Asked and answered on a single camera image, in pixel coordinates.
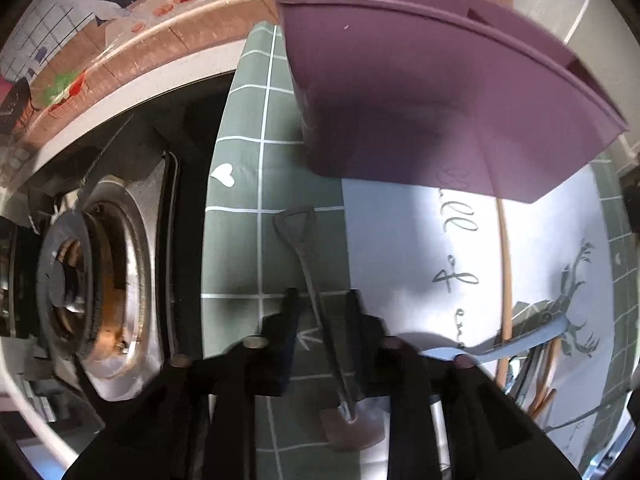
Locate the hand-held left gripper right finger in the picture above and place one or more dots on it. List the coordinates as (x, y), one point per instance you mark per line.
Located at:
(353, 312)

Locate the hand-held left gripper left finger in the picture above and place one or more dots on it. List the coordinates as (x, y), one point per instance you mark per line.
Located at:
(292, 312)

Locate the shovel-shaped metal spoon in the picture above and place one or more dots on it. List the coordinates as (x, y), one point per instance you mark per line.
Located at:
(306, 266)

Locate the purple utensil organizer box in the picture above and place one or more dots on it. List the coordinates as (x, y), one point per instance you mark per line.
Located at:
(425, 85)

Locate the green checked table mat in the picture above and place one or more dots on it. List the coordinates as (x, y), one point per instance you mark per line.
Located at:
(240, 260)

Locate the wooden chopstick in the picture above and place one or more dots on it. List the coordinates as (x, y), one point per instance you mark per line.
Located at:
(507, 270)

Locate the blue spatula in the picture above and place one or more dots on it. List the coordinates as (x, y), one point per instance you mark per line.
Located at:
(525, 342)

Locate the silver metal utensil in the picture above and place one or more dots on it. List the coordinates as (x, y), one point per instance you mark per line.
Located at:
(517, 372)

